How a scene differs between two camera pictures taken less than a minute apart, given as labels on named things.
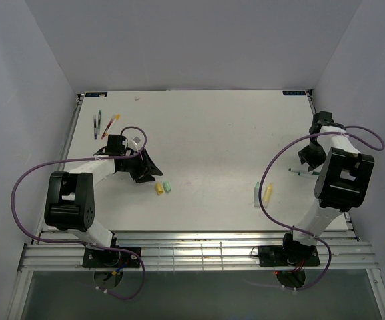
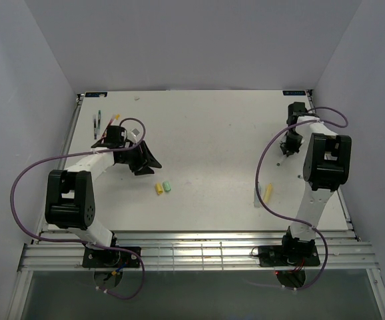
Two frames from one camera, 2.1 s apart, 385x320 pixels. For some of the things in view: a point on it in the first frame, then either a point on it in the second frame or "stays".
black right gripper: [305, 156] -> [285, 146]
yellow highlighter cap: [159, 189] stays
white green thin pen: [300, 170] -> [279, 163]
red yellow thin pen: [116, 117] stays
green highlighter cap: [166, 186] stays
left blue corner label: [95, 94] stays
